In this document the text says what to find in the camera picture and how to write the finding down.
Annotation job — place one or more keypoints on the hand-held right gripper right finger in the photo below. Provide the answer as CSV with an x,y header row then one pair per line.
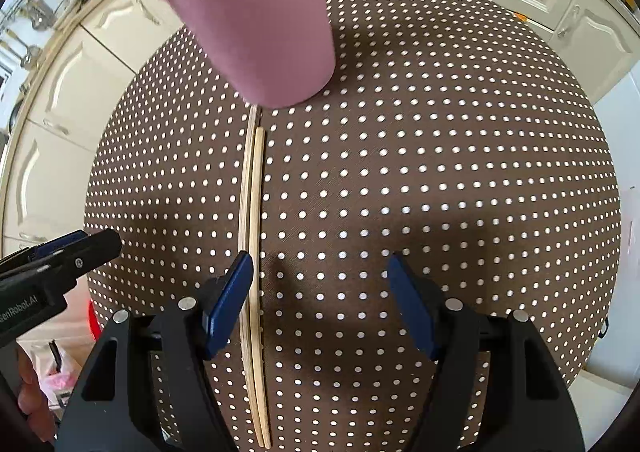
x,y
410,302

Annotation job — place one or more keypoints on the cream base cabinets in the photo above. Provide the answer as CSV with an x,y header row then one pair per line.
x,y
60,82

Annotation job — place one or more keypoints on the clear plastic bag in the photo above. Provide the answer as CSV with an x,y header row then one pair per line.
x,y
65,372

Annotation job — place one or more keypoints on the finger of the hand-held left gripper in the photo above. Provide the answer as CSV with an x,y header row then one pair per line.
x,y
102,244
60,242

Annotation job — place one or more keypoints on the person's left hand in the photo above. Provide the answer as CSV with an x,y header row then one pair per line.
x,y
30,397

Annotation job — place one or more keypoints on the round polka dot table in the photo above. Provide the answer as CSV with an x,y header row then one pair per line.
x,y
425,157

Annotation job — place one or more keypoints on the red plastic object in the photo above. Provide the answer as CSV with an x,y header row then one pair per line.
x,y
93,327

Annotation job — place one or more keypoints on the single wooden chopstick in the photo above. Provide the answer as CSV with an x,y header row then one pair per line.
x,y
256,232
244,212

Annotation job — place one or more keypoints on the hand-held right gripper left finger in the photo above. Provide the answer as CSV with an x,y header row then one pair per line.
x,y
227,302

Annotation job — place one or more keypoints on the hanging metal ladle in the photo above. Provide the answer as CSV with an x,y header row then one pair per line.
x,y
27,52

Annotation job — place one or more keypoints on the metal wall utensil rack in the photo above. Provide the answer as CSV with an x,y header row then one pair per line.
x,y
22,7

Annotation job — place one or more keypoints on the pink cup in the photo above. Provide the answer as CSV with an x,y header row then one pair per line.
x,y
260,32

